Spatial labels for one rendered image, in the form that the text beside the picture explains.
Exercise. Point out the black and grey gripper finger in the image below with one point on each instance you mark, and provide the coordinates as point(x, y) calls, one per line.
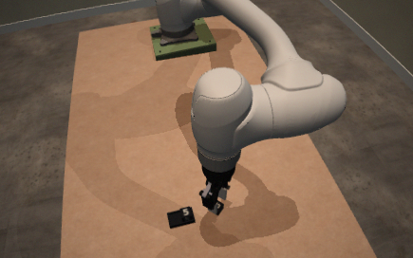
point(223, 191)
point(212, 195)

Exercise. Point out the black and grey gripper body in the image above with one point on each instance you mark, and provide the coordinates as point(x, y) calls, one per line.
point(214, 177)

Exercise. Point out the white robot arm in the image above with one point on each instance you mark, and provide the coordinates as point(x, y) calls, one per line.
point(292, 100)

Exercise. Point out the black cube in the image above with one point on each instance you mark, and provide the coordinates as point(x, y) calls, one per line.
point(186, 214)
point(219, 207)

